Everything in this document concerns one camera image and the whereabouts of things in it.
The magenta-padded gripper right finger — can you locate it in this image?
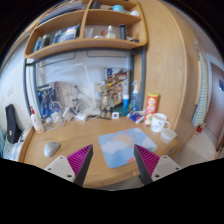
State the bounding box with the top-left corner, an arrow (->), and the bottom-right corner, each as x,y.
133,143 -> 183,186

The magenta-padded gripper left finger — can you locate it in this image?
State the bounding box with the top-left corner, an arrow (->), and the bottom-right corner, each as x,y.
44,143 -> 94,187

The grey computer mouse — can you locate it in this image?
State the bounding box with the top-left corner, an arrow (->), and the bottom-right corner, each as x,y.
43,141 -> 62,158

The blue cloud-print mouse pad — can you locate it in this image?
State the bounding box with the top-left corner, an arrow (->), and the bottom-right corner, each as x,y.
98,127 -> 159,170

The clear plastic cup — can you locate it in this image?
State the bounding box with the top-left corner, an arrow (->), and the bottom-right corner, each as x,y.
159,127 -> 178,144

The white mug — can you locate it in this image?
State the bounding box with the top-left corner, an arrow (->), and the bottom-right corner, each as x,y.
150,112 -> 172,133

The white power strip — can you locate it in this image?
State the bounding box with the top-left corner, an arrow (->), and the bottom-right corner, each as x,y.
71,111 -> 88,121

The blue snack packet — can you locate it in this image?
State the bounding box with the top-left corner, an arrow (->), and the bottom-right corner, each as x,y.
127,111 -> 145,125

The red yellow chips can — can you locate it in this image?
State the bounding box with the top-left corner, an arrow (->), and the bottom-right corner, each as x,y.
143,92 -> 161,126

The white red-pump lotion bottle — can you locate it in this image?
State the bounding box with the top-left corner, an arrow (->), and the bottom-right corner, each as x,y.
30,106 -> 46,134

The blue spray bottle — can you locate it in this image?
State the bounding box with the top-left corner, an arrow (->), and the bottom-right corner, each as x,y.
129,79 -> 140,112

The white blue tube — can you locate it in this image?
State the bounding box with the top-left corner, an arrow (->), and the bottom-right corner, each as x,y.
122,94 -> 130,109

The tan robot figure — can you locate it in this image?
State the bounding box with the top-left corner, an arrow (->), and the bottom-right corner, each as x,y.
99,89 -> 116,118

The bed with plaid bedding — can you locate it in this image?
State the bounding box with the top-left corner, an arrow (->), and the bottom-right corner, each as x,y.
0,128 -> 28,162

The robot model kit box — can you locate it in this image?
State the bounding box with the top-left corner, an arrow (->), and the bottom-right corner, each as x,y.
36,81 -> 61,118

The colourful picture box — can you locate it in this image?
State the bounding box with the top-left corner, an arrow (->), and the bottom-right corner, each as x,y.
104,68 -> 129,108

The wooden shelf unit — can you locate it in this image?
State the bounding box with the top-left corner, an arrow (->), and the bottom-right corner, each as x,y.
23,0 -> 149,61

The grey metal frame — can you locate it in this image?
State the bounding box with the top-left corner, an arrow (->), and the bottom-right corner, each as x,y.
23,46 -> 147,116

